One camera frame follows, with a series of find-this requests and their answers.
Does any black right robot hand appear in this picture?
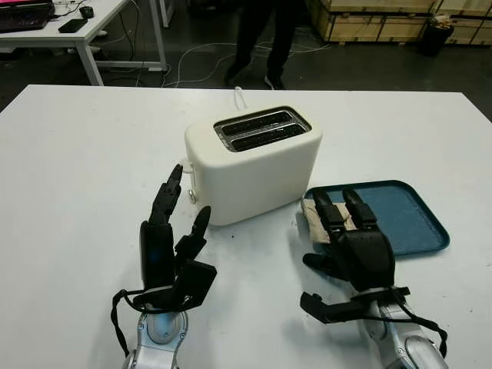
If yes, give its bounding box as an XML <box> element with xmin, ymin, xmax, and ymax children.
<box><xmin>302</xmin><ymin>189</ymin><xmax>397</xmax><ymax>294</ymax></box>

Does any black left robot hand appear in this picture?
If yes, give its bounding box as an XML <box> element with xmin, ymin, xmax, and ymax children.
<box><xmin>138</xmin><ymin>164</ymin><xmax>213</xmax><ymax>291</ymax></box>

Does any blue plastic tray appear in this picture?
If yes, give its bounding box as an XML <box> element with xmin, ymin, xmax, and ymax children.
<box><xmin>302</xmin><ymin>179</ymin><xmax>450</xmax><ymax>258</ymax></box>

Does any pale bread slice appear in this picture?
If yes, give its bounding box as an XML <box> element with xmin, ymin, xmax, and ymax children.
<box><xmin>301</xmin><ymin>199</ymin><xmax>357</xmax><ymax>246</ymax></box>

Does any white two-slot toaster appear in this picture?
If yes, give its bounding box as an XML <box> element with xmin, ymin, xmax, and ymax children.
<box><xmin>184</xmin><ymin>105</ymin><xmax>324</xmax><ymax>226</ymax></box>

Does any black waste bin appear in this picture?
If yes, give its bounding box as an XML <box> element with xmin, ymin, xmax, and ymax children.
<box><xmin>417</xmin><ymin>15</ymin><xmax>455</xmax><ymax>58</ymax></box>

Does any standing person in dark trousers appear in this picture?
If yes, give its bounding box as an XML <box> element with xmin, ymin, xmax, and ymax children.
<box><xmin>224</xmin><ymin>0</ymin><xmax>299</xmax><ymax>91</ymax></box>

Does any wooden shipping crate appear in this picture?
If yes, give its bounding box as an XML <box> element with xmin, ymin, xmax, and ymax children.
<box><xmin>307</xmin><ymin>0</ymin><xmax>492</xmax><ymax>45</ymax></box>

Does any white office desk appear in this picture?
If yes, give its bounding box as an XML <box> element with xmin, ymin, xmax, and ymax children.
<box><xmin>0</xmin><ymin>0</ymin><xmax>169</xmax><ymax>86</ymax></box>

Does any black smartphone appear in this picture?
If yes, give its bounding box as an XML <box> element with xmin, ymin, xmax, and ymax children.
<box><xmin>58</xmin><ymin>18</ymin><xmax>88</xmax><ymax>33</ymax></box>

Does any black laptop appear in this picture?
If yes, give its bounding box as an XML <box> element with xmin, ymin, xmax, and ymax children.
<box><xmin>0</xmin><ymin>0</ymin><xmax>55</xmax><ymax>33</ymax></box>

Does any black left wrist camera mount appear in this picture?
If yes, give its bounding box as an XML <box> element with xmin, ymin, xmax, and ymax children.
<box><xmin>132</xmin><ymin>259</ymin><xmax>218</xmax><ymax>312</ymax></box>

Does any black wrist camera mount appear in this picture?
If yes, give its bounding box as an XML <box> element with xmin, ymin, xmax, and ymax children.
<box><xmin>299</xmin><ymin>286</ymin><xmax>411</xmax><ymax>326</ymax></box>
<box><xmin>132</xmin><ymin>259</ymin><xmax>218</xmax><ymax>312</ymax></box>

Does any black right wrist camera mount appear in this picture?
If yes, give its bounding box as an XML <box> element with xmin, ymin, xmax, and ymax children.
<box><xmin>299</xmin><ymin>286</ymin><xmax>411</xmax><ymax>326</ymax></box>

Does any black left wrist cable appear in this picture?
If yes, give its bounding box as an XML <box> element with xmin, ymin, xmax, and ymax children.
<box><xmin>111</xmin><ymin>288</ymin><xmax>149</xmax><ymax>357</ymax></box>

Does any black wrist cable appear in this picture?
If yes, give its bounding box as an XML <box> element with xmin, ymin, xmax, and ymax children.
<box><xmin>391</xmin><ymin>286</ymin><xmax>449</xmax><ymax>358</ymax></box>
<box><xmin>111</xmin><ymin>288</ymin><xmax>149</xmax><ymax>357</ymax></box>

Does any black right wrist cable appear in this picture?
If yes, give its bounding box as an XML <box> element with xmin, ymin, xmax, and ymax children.
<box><xmin>391</xmin><ymin>286</ymin><xmax>449</xmax><ymax>358</ymax></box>

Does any white toaster power cord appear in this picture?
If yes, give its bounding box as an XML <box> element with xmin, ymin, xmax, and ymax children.
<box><xmin>233</xmin><ymin>86</ymin><xmax>249</xmax><ymax>110</ymax></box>

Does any white cable on floor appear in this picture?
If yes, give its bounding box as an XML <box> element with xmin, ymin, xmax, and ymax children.
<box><xmin>163</xmin><ymin>38</ymin><xmax>331</xmax><ymax>88</ymax></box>

